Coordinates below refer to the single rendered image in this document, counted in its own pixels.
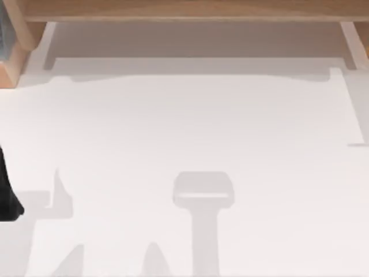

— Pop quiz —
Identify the wooden cupboard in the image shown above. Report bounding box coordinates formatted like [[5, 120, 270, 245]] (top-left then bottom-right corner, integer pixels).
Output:
[[17, 0, 369, 70]]

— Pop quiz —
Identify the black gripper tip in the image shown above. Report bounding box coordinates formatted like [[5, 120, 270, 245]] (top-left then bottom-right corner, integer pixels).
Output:
[[0, 147, 25, 223]]

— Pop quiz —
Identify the pale wooden drawer front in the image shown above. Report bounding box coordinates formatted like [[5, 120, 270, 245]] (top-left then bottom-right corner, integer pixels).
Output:
[[0, 0, 31, 89]]

